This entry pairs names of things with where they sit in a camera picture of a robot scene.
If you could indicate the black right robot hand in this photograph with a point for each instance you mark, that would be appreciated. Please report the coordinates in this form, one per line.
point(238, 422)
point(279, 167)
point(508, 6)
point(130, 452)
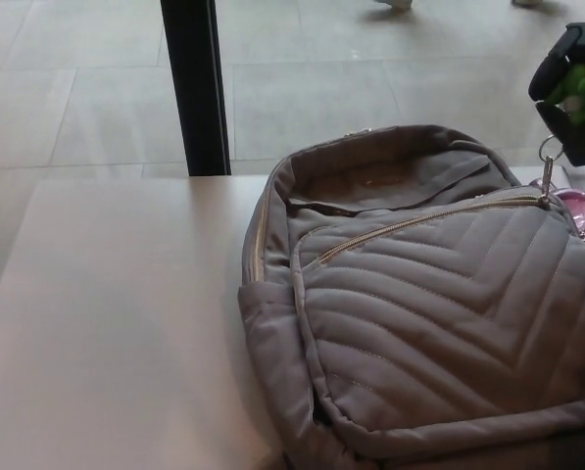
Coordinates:
point(542, 80)

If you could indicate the grey quilted backpack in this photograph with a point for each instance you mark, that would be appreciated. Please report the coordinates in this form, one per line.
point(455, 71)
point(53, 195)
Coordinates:
point(409, 303)

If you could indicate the pink transparent bottle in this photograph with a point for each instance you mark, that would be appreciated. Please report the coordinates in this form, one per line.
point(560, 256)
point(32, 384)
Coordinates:
point(578, 205)

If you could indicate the white shoe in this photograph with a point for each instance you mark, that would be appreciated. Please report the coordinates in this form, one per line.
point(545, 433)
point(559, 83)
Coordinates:
point(395, 3)

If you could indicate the black window frame post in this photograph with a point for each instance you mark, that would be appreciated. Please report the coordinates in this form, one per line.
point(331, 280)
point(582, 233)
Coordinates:
point(196, 98)

